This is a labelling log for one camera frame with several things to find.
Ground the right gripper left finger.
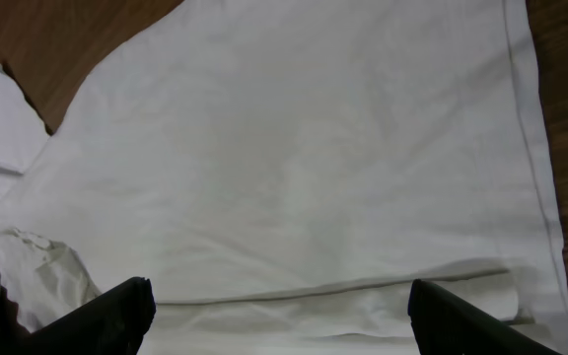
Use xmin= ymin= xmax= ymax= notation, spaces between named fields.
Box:
xmin=19 ymin=277 xmax=156 ymax=355

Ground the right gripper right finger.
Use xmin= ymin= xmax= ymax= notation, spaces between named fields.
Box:
xmin=407 ymin=279 xmax=559 ymax=355

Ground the white t-shirt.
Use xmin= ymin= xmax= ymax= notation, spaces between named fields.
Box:
xmin=0 ymin=0 xmax=568 ymax=354

